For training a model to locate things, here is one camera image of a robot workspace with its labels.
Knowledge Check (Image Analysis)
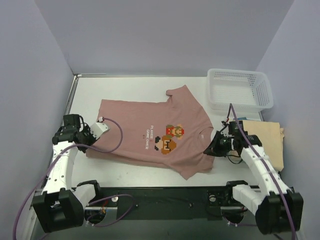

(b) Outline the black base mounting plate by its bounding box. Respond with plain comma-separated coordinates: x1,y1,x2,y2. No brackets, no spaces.
85,186,248,220

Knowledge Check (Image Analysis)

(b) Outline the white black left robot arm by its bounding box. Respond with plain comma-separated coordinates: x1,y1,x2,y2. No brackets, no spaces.
32,114,109,233

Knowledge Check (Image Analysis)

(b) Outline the white perforated plastic basket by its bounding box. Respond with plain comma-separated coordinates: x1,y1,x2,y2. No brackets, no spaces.
205,68,274,113

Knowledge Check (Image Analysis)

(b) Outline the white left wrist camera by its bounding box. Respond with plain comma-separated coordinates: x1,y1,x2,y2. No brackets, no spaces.
89,116,110,139

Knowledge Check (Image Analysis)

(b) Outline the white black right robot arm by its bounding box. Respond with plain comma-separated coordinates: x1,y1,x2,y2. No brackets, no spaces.
204,131,304,235

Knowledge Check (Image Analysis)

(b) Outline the aluminium table edge rail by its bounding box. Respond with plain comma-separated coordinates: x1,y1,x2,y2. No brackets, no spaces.
31,73,107,221

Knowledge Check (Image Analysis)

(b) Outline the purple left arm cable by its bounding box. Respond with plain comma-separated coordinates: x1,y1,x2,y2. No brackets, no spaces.
12,116,137,240

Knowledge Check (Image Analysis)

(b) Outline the folded cream t shirt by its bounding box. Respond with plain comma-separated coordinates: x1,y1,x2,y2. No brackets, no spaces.
239,120,285,172

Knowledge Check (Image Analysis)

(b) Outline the pink graphic t shirt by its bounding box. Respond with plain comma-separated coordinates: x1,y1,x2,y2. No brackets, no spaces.
86,85,214,180

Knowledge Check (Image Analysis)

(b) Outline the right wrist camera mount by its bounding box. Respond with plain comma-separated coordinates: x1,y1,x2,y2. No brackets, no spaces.
219,120,244,136

